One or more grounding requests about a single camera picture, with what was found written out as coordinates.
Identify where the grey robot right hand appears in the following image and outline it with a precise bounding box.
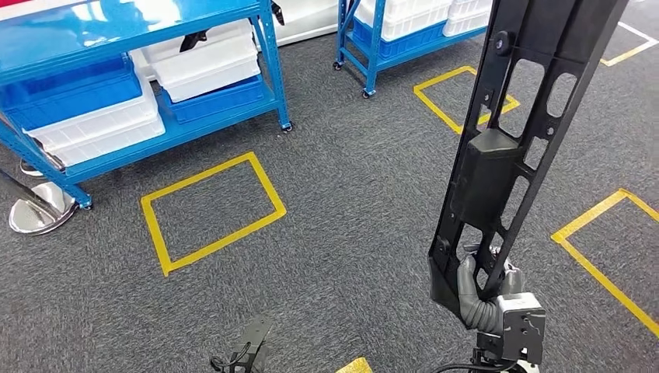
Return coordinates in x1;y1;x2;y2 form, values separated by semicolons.
455;242;526;311

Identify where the black plastic panel part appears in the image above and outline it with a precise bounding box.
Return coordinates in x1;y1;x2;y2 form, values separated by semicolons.
427;0;630;321

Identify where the blue metal shelf rack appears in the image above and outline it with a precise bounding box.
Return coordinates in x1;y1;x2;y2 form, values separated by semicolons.
0;0;295;211
332;0;495;99

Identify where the blue plastic bin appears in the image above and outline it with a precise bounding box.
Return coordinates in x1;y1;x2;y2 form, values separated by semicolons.
161;74;270;126
351;16;450;61
0;54;144;133

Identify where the black right wrist camera bracket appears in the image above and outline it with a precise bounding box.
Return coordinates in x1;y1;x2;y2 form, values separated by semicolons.
474;332;542;369

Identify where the black camera cable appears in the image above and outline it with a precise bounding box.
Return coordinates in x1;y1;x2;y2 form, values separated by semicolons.
427;361;518;373

